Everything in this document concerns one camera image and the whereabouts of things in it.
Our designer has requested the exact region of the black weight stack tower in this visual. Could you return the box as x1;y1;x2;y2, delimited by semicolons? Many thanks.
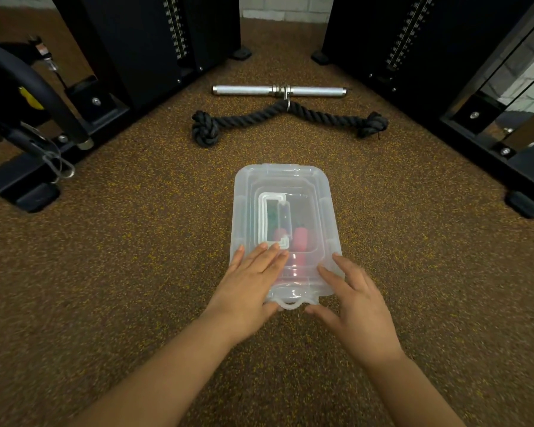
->
311;0;534;219
49;0;253;115

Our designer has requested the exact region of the person's left forearm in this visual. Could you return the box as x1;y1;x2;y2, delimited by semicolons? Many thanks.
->
69;310;246;427

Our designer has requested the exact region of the person's right forearm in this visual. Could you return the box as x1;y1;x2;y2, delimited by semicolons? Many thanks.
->
366;350;469;427

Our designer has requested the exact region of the black padded curved bar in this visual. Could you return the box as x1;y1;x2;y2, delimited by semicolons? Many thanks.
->
0;37;94;151

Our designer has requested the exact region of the steel wire loop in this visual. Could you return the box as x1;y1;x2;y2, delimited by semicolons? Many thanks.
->
41;144;77;179

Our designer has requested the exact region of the silver metal straight bar handle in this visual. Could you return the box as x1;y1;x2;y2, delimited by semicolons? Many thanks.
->
212;84;352;101

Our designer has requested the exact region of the yellow tag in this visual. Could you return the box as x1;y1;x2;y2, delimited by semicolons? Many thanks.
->
18;86;45;111

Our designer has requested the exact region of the black exercise machine frame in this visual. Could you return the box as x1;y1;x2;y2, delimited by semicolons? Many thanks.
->
0;17;131;214

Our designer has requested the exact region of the black triceps rope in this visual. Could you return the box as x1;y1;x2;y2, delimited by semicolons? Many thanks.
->
191;99;389;150

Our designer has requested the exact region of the person's left hand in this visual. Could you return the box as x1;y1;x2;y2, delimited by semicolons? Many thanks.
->
203;242;291;344

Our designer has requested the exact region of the person's right hand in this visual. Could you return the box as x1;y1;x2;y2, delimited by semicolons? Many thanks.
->
305;253;406;370

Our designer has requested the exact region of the clear plastic box lid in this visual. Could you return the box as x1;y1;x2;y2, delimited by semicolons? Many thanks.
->
229;163;344;312

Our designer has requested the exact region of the clear plastic storage box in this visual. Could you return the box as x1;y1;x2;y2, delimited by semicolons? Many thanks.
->
229;164;344;307

